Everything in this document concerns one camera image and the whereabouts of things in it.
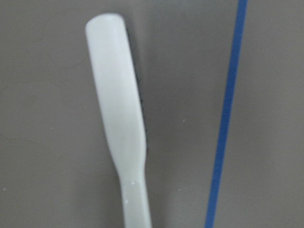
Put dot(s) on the white hand brush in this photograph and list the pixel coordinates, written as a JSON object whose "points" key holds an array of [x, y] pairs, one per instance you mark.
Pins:
{"points": [[121, 112]]}

